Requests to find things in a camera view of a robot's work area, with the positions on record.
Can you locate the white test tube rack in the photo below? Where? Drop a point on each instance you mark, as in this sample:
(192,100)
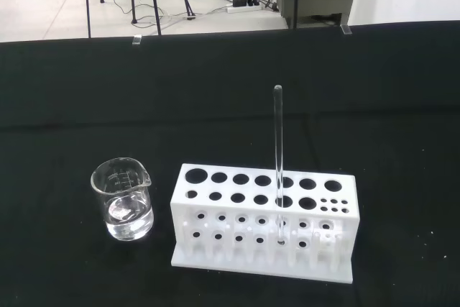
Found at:
(251,246)

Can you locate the black bench cloth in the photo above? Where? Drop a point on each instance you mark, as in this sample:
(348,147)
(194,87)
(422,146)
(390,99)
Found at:
(108,105)

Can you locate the white power strip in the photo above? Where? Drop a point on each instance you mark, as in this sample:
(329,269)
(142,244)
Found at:
(244,8)

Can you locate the clear glass beaker with water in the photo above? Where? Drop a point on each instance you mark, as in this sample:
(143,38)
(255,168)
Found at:
(124,210)

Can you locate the clear plastic cloth clip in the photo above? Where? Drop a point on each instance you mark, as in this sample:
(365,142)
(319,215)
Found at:
(345,29)
(136,40)

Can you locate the black tripod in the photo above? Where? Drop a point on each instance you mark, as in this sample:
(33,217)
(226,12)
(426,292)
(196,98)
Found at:
(154,1)

